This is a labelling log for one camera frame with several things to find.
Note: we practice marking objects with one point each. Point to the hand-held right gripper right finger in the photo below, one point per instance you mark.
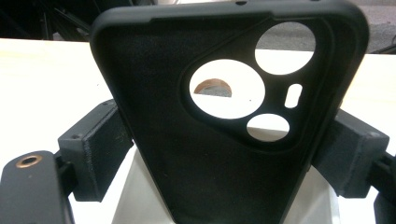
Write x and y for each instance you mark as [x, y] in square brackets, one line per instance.
[348, 155]

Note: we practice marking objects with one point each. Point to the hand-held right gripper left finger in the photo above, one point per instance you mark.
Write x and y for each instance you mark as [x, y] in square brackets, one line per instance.
[93, 149]

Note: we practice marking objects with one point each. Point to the white plastic bin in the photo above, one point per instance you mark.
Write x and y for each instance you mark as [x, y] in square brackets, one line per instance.
[140, 199]

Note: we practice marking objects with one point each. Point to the black phone case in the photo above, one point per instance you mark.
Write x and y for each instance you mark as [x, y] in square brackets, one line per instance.
[149, 109]

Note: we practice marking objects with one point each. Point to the white table board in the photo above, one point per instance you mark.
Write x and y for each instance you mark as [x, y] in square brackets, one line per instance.
[46, 87]

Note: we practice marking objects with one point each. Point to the wooden table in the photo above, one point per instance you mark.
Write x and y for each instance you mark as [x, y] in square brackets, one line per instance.
[211, 82]

